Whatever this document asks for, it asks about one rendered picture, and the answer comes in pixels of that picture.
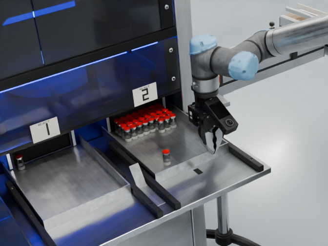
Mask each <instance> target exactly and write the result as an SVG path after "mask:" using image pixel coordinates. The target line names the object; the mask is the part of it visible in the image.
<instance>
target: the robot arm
mask: <svg viewBox="0 0 328 246"><path fill-rule="evenodd" d="M325 44H328V13H326V14H322V15H319V16H315V17H312V18H309V19H306V20H301V21H298V22H295V23H291V24H288V25H284V26H281V27H277V28H274V29H268V28H266V29H263V30H260V31H258V32H256V33H255V34H253V35H252V36H251V37H249V38H248V39H246V40H245V41H243V42H242V43H240V44H238V45H237V46H235V47H234V48H226V47H221V46H217V42H216V38H215V37H214V36H213V35H210V34H201V35H197V36H194V37H193V38H192V39H191V40H190V42H189V49H190V52H189V55H190V63H191V75H192V85H191V90H192V91H194V97H195V102H193V103H192V104H190V105H188V117H189V121H190V122H191V123H193V124H194V125H195V126H199V128H198V133H199V134H198V138H199V140H200V141H201V142H202V143H203V144H204V146H205V147H206V149H207V151H208V152H209V153H211V154H212V155H213V154H215V153H216V151H217V150H218V148H219V146H220V144H221V142H222V139H223V137H224V135H228V134H230V133H232V132H234V131H236V130H237V127H238V125H239V124H238V123H237V121H236V120H235V119H234V118H233V116H232V115H231V114H230V112H229V111H228V110H227V108H226V107H225V106H224V105H223V103H222V102H221V101H220V100H219V98H218V97H217V96H216V95H218V93H219V75H222V76H226V77H230V78H233V79H235V80H243V81H249V80H251V79H253V78H254V76H255V74H256V73H257V71H258V67H259V63H261V62H262V61H264V60H266V59H269V58H273V57H277V56H281V55H285V54H289V53H293V52H297V51H301V50H305V49H309V48H313V47H317V46H321V45H325ZM190 111H191V112H192V119H191V118H190Z"/></svg>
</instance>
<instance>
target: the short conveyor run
mask: <svg viewBox="0 0 328 246"><path fill-rule="evenodd" d="M269 25H270V26H271V28H269V29H274V28H275V27H273V26H274V25H275V22H273V21H271V22H270V23H269ZM324 56H325V45H321V46H317V47H313V48H309V49H305V50H301V51H297V52H293V53H289V54H285V55H281V56H277V57H273V58H269V59H266V60H264V61H262V62H261V63H259V67H258V71H257V73H256V74H255V76H254V78H253V79H251V80H249V81H243V80H235V79H233V78H230V77H226V76H222V75H220V84H219V93H218V94H219V95H224V94H227V93H229V92H232V91H234V90H237V89H240V88H242V87H245V86H248V85H250V84H253V83H256V82H259V81H261V80H264V79H266V78H269V77H272V76H274V75H277V74H280V73H282V72H285V71H287V70H290V69H293V68H295V67H298V66H300V65H303V64H305V63H308V62H311V61H314V60H316V59H319V58H322V57H324Z"/></svg>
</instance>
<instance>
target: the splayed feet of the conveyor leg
mask: <svg viewBox="0 0 328 246"><path fill-rule="evenodd" d="M206 238H209V239H215V242H216V243H217V244H218V245H220V246H228V245H230V244H232V243H234V244H237V245H239V246H261V245H259V244H258V243H256V242H254V241H252V240H250V239H248V238H245V237H243V236H240V235H237V234H234V233H233V230H232V229H231V228H229V233H228V234H227V235H221V234H219V233H218V229H216V230H215V229H206Z"/></svg>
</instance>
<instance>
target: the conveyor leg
mask: <svg viewBox="0 0 328 246"><path fill-rule="evenodd" d="M216 204H217V222H218V233H219V234H221V235H227V234H228V233H229V211H228V193H226V194H224V195H222V196H220V197H218V198H216Z"/></svg>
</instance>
